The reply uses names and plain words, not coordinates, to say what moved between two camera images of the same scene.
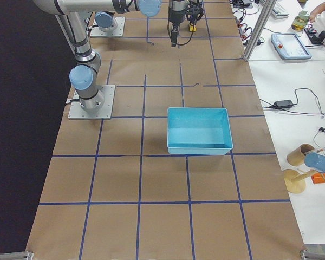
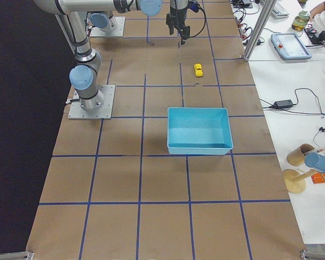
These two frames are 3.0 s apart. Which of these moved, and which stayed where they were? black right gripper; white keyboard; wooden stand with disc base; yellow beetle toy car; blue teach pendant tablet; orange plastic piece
Moved: black right gripper; yellow beetle toy car
Stayed: white keyboard; wooden stand with disc base; blue teach pendant tablet; orange plastic piece
